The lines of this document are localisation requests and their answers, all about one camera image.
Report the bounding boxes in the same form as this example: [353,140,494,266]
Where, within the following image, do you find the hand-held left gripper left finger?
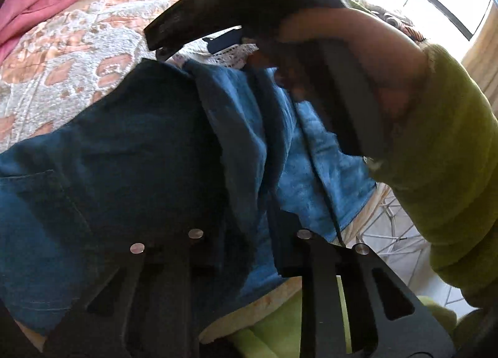
[43,228,218,358]

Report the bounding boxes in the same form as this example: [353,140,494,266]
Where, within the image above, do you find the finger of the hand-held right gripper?
[202,27,245,54]
[144,0,250,61]

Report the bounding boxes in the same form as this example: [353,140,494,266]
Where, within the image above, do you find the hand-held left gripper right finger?
[268,210,456,358]

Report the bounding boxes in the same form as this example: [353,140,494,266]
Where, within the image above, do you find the blue denim pants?
[0,58,378,337]

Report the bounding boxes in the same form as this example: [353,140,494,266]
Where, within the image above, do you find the person's right forearm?
[366,43,498,304]

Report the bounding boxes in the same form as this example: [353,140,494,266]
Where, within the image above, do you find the person's right hand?
[249,8,432,129]

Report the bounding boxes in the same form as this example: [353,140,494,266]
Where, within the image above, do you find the person's green garment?
[229,292,483,358]

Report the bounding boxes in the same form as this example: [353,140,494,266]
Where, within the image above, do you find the pink white patterned bedspread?
[0,0,382,347]

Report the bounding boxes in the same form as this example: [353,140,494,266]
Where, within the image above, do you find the pink blanket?
[0,0,90,63]

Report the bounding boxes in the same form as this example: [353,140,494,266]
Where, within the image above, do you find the cream curtain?
[459,0,498,82]

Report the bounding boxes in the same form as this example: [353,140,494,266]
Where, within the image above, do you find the white wire rack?
[342,183,432,261]

